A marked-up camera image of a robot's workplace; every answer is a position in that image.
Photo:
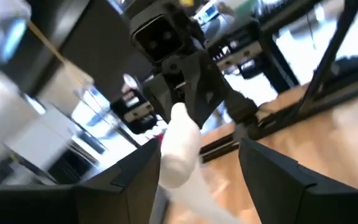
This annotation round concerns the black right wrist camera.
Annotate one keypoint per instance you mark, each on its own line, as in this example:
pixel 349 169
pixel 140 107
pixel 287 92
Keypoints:
pixel 157 37

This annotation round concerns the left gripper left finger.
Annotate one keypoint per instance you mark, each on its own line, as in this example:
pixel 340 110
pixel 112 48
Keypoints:
pixel 57 205

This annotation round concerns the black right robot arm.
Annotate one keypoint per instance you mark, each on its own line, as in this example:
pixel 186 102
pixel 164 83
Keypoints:
pixel 154 7

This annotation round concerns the black aluminium frame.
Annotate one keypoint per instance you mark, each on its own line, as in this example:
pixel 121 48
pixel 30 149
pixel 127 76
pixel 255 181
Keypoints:
pixel 331 56

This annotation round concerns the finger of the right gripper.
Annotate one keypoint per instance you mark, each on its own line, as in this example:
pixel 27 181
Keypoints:
pixel 163 96
pixel 207 87

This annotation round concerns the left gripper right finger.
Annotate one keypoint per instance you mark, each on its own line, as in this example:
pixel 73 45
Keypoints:
pixel 306 205

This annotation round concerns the black metal stand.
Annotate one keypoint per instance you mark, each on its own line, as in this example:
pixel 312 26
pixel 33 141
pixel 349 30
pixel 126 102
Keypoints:
pixel 98 46

